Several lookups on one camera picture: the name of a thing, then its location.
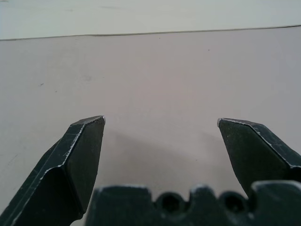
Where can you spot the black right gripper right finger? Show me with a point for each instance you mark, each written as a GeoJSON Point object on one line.
{"type": "Point", "coordinates": [258, 153]}

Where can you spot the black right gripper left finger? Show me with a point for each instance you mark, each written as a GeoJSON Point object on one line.
{"type": "Point", "coordinates": [70, 169]}

